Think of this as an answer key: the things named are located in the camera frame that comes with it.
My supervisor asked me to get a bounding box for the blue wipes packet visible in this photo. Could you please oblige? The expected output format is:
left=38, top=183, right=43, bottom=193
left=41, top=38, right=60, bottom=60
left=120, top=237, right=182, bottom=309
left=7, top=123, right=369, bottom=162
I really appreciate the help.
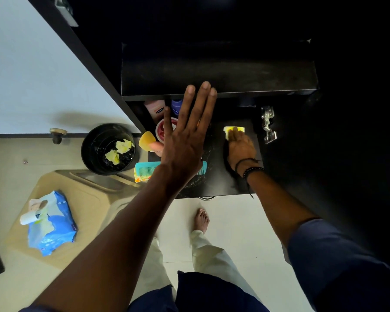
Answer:
left=27, top=190, right=78, bottom=257

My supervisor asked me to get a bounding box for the black thread bracelet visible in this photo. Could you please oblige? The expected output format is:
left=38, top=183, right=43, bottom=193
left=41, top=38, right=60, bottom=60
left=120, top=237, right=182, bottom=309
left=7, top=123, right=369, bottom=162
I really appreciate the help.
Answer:
left=234, top=157, right=262, bottom=199

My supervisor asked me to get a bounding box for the red cream jar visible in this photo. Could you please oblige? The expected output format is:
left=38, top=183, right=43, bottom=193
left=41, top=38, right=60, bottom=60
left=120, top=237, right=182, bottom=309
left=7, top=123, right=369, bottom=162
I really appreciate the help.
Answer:
left=155, top=117, right=179, bottom=144

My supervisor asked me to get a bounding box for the beige plastic stool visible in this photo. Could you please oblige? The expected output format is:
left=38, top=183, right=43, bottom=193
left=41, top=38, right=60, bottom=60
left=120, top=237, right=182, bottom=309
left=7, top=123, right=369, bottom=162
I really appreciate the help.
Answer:
left=5, top=169, right=140, bottom=270

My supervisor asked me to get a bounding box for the crumpled yellow wipe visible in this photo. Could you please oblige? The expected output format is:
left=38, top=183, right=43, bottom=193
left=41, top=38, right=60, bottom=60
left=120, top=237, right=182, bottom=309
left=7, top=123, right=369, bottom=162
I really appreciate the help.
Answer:
left=104, top=149, right=121, bottom=166
left=115, top=139, right=135, bottom=155

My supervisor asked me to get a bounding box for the person's right forearm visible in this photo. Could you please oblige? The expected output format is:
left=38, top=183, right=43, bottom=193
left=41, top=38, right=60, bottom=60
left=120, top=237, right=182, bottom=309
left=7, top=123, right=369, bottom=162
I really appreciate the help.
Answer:
left=247, top=172, right=321, bottom=247

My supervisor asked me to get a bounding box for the black waste bin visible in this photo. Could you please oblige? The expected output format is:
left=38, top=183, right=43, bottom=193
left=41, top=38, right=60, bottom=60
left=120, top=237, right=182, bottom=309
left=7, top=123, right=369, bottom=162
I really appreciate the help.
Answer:
left=81, top=123, right=140, bottom=176

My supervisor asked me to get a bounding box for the teal comb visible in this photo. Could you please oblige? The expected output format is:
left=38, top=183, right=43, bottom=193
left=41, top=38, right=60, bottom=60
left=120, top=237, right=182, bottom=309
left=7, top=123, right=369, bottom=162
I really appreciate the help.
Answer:
left=135, top=160, right=208, bottom=183

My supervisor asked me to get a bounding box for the black bead bracelet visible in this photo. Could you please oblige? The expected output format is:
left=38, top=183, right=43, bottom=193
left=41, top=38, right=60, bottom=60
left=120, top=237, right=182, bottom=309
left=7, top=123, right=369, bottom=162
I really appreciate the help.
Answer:
left=242, top=166, right=266, bottom=181

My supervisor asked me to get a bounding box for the yellow makeup sponge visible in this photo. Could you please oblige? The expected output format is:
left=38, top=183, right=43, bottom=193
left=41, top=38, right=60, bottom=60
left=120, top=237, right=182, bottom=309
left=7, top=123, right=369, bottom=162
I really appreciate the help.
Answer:
left=138, top=130, right=157, bottom=153

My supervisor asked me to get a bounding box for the white cabinet door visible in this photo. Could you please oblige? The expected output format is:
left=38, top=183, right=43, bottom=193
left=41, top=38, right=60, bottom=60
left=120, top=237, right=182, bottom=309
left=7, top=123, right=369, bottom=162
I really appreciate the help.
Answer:
left=0, top=0, right=142, bottom=139

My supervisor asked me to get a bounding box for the yellow cleaning wipe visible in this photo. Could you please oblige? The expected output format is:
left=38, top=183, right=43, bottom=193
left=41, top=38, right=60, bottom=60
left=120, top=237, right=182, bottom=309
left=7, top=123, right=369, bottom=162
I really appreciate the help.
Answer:
left=223, top=126, right=246, bottom=141

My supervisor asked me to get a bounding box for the navy blue shirt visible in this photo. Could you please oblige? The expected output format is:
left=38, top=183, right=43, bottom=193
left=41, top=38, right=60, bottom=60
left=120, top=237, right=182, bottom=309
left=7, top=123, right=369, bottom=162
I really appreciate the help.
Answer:
left=18, top=218, right=390, bottom=312

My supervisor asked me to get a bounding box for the person's left forearm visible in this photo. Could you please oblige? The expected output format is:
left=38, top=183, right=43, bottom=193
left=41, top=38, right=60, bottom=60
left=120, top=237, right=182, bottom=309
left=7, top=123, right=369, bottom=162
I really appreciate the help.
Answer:
left=31, top=165, right=189, bottom=312

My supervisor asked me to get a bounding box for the silver door hinge bracket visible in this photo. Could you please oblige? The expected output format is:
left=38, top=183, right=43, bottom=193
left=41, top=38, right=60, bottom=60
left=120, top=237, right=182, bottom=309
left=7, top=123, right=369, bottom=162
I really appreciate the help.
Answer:
left=53, top=0, right=79, bottom=28

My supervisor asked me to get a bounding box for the black cabinet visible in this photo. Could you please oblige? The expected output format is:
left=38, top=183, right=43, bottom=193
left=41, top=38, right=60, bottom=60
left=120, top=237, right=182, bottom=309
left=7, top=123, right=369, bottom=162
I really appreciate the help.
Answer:
left=26, top=0, right=390, bottom=273

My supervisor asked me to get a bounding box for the person's right hand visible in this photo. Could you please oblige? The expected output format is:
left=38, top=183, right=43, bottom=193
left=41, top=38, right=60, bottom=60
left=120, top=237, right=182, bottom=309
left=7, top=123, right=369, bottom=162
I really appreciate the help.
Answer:
left=227, top=126, right=258, bottom=174

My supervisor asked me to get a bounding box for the pink makeup sponge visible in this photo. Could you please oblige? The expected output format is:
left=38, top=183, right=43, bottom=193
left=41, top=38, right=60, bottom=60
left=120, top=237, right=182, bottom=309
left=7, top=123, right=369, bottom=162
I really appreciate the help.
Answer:
left=149, top=141, right=165, bottom=157

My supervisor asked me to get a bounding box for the person's left hand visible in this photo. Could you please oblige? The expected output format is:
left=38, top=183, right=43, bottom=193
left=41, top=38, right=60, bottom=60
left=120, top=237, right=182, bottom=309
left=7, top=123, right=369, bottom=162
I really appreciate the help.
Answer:
left=161, top=81, right=218, bottom=185

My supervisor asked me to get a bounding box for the silver cabinet hinge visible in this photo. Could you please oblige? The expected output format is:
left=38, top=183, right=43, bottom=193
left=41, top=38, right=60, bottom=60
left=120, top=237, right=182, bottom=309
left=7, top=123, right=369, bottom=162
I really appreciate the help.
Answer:
left=260, top=105, right=277, bottom=145

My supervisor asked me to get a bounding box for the small white roll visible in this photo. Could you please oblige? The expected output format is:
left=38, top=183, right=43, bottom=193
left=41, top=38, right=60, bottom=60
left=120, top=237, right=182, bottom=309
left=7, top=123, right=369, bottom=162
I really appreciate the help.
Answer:
left=19, top=211, right=41, bottom=226

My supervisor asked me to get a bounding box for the person's right foot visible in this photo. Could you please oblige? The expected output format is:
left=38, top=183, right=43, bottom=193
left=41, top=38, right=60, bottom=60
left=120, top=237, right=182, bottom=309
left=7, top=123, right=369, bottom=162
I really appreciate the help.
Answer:
left=194, top=208, right=210, bottom=234

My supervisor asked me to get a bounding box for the black shelf board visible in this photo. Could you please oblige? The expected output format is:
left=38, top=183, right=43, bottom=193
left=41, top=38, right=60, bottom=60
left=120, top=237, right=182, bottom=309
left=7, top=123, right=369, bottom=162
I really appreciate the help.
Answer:
left=120, top=39, right=319, bottom=102

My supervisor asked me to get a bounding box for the pink lotion bottle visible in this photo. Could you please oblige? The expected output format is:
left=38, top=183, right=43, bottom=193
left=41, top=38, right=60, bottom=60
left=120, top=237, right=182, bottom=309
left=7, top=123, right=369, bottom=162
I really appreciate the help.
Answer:
left=144, top=100, right=166, bottom=123

